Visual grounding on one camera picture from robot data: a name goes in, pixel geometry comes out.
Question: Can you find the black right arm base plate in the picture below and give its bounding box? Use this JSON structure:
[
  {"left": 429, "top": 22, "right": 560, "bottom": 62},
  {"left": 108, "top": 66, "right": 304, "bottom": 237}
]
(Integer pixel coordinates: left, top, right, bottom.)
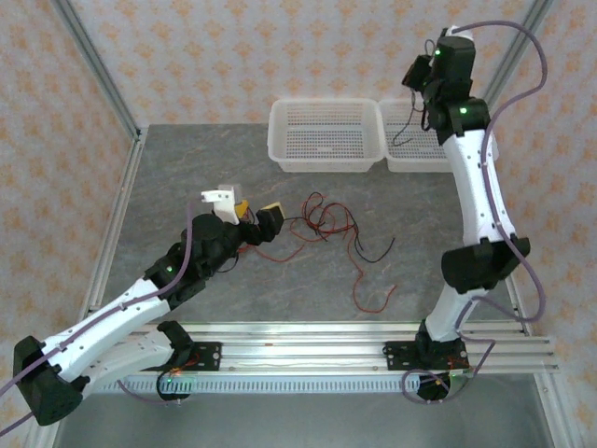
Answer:
[{"left": 382, "top": 340, "right": 467, "bottom": 372}]

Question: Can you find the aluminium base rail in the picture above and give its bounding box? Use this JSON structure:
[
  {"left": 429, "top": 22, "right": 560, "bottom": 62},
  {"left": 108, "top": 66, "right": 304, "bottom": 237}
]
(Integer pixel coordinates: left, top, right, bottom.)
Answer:
[{"left": 49, "top": 320, "right": 560, "bottom": 376}]

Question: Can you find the aluminium frame post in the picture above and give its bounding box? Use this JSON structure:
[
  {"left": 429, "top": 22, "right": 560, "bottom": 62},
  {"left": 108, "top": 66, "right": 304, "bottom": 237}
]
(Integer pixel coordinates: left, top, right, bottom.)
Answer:
[
  {"left": 479, "top": 0, "right": 556, "bottom": 111},
  {"left": 49, "top": 0, "right": 143, "bottom": 139}
]

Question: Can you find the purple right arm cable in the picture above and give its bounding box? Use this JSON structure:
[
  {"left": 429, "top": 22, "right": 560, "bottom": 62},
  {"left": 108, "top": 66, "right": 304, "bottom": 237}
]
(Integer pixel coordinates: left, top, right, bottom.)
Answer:
[{"left": 401, "top": 19, "right": 548, "bottom": 405}]

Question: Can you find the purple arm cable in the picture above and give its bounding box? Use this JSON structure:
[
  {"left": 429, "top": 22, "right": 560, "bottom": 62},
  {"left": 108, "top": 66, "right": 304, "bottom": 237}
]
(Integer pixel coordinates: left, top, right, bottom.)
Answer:
[
  {"left": 0, "top": 200, "right": 197, "bottom": 433},
  {"left": 401, "top": 19, "right": 548, "bottom": 405}
]

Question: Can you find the aluminium side rail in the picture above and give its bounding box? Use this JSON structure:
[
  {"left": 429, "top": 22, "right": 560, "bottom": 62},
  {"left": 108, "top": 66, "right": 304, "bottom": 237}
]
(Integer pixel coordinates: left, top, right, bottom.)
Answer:
[
  {"left": 74, "top": 128, "right": 148, "bottom": 337},
  {"left": 473, "top": 167, "right": 533, "bottom": 337}
]

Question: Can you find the white perforated plastic basket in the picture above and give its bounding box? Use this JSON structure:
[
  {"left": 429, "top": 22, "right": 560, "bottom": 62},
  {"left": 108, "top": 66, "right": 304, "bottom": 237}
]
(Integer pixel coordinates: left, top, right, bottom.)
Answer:
[
  {"left": 267, "top": 97, "right": 384, "bottom": 175},
  {"left": 378, "top": 97, "right": 500, "bottom": 175}
]

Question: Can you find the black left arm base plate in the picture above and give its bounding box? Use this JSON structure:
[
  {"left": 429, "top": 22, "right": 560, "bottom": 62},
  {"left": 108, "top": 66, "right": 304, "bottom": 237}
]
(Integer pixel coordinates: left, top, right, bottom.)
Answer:
[{"left": 153, "top": 342, "right": 223, "bottom": 373}]

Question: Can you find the grey slotted cable duct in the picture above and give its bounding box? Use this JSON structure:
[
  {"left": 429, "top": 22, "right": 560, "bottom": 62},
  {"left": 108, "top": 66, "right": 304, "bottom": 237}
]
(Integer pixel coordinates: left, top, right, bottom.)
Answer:
[{"left": 69, "top": 375, "right": 547, "bottom": 396}]

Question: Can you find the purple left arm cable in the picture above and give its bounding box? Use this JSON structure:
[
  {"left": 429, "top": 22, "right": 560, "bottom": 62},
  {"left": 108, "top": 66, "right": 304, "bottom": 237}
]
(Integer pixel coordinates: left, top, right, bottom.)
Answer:
[{"left": 0, "top": 200, "right": 197, "bottom": 433}]

